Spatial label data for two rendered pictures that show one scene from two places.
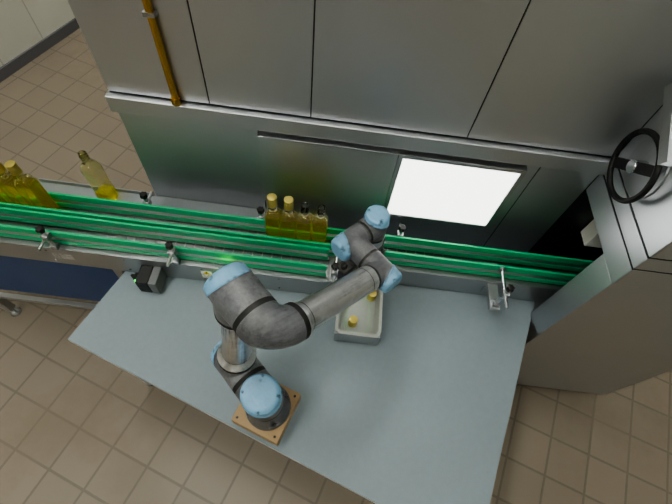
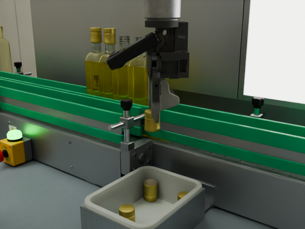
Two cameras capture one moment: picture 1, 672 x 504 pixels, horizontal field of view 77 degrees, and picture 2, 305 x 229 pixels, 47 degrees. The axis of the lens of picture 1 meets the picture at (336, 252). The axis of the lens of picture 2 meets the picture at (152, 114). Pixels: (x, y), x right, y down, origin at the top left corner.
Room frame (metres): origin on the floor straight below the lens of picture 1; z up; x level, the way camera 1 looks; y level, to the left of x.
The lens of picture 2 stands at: (0.16, -0.56, 1.21)
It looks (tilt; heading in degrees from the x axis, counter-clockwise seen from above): 17 degrees down; 39
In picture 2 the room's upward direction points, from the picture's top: straight up
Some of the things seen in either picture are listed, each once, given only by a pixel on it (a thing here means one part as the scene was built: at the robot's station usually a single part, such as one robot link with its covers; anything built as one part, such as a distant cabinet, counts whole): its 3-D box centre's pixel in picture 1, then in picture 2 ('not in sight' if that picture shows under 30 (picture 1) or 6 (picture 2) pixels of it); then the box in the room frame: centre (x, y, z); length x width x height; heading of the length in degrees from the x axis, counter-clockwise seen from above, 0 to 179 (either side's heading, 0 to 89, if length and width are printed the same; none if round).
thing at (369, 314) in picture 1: (358, 311); (145, 209); (0.67, -0.12, 0.80); 0.22 x 0.17 x 0.09; 2
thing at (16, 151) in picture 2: not in sight; (15, 151); (0.69, 0.42, 0.79); 0.07 x 0.07 x 0.07; 2
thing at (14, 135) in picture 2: not in sight; (14, 135); (0.69, 0.42, 0.84); 0.04 x 0.04 x 0.03
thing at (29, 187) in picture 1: (31, 190); not in sight; (0.86, 1.15, 1.02); 0.06 x 0.06 x 0.28; 2
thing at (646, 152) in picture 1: (638, 167); not in sight; (0.94, -0.82, 1.49); 0.21 x 0.05 x 0.21; 2
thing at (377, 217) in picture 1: (374, 224); not in sight; (0.75, -0.10, 1.29); 0.09 x 0.08 x 0.11; 138
